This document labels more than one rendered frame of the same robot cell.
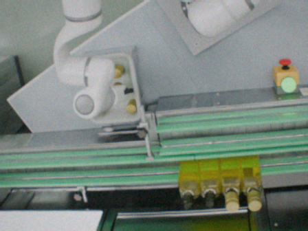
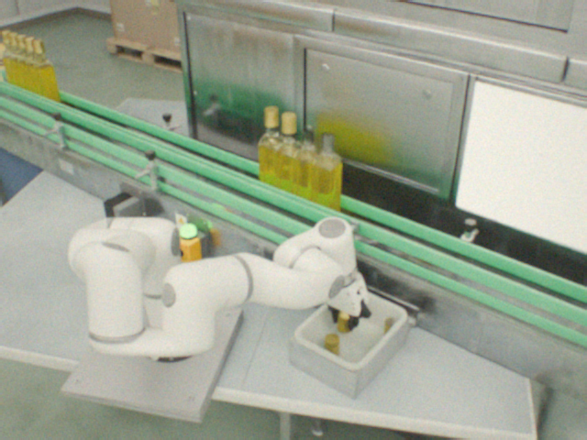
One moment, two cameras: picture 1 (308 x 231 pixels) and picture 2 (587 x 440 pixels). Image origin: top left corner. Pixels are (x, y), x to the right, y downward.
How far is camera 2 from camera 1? 97 cm
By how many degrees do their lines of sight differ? 48
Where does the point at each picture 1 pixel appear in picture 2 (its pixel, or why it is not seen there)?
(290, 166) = (245, 167)
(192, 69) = (261, 310)
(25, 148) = (528, 332)
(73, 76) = (318, 257)
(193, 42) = (229, 316)
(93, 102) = (320, 225)
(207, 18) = (153, 224)
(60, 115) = (462, 368)
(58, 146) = (472, 308)
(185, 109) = not seen: hidden behind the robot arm
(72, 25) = (250, 261)
